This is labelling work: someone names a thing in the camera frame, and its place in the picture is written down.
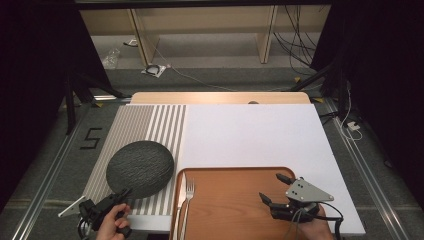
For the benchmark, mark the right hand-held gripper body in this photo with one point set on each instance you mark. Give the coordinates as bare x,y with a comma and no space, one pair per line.
306,191

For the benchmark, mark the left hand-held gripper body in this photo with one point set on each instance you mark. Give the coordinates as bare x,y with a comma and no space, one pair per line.
96,211

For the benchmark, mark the black textured plate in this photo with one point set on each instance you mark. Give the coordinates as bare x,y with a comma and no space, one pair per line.
140,170

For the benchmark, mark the brown wooden tray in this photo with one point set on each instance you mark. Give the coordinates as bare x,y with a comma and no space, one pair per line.
230,206

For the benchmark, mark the silver knife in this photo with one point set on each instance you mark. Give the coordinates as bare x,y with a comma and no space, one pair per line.
181,196

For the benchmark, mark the silver fork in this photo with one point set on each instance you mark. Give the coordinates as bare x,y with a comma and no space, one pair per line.
190,190

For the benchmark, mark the person's left hand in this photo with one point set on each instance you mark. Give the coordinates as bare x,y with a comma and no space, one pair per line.
110,225

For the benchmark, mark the person's right hand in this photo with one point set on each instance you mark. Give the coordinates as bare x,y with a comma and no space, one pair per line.
316,230

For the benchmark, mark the striped placemat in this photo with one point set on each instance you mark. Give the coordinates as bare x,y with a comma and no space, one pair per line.
140,120

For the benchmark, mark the white power adapter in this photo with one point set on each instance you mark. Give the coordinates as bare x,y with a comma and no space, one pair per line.
353,126

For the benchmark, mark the black metal stand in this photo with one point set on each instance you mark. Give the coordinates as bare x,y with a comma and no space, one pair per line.
70,110
341,100

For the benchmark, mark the short metal bar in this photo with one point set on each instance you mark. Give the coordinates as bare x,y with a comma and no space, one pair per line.
106,98

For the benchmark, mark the light wooden table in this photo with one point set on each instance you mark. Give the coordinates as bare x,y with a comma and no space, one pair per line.
216,98

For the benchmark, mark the clear plastic bag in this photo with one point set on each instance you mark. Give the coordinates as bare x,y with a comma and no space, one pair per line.
111,59

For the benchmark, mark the black curtain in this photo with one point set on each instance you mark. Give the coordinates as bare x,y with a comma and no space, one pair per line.
30,83
393,83

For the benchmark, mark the small packet on floor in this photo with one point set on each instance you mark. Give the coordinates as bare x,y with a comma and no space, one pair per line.
131,43

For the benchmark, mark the light wooden shelf unit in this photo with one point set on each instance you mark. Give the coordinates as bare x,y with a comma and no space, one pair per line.
206,20

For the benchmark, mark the black crossbar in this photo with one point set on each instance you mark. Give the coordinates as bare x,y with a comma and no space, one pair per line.
200,3

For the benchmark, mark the long metal floor rail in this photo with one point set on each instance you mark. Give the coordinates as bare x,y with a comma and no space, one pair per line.
376,190
43,186

